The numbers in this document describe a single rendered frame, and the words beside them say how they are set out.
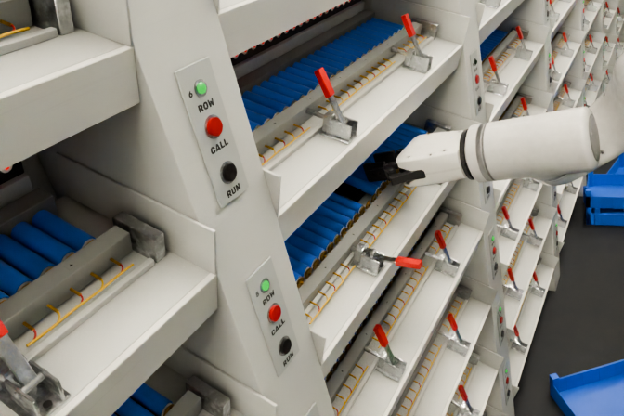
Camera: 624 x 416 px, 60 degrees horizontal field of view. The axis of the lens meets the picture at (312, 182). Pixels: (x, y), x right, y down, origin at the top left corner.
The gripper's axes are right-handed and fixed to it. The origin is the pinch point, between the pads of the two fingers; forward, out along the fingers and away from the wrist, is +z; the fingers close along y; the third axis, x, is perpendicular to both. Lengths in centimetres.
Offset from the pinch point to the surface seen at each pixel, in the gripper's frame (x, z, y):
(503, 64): 5, -1, -69
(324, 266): 3.4, -1.3, 23.5
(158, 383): 2.0, 6.0, 47.3
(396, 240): 8.1, -4.5, 9.9
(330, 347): 8.6, -5.4, 32.5
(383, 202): 3.7, -1.7, 5.9
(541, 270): 86, 11, -91
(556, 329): 98, 6, -76
